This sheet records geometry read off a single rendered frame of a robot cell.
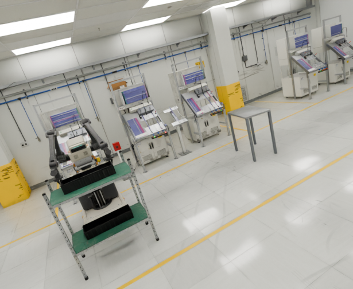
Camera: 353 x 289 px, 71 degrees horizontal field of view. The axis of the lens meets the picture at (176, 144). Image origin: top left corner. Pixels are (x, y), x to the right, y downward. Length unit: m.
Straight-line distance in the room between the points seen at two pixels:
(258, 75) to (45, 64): 6.37
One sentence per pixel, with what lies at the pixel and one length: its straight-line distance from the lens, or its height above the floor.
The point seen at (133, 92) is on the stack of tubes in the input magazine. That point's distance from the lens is 5.34.
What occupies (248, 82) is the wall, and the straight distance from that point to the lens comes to 8.77.
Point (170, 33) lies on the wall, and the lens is 7.45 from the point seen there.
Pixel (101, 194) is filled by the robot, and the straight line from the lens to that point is 3.80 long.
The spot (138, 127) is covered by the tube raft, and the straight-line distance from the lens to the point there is 5.12.
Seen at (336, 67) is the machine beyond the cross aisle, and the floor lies 0.48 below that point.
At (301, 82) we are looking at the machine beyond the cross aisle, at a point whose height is 0.44.
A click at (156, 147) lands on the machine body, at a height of 0.33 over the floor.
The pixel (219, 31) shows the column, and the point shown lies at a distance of 7.61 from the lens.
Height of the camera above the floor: 1.91
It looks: 18 degrees down
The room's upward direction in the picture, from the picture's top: 16 degrees counter-clockwise
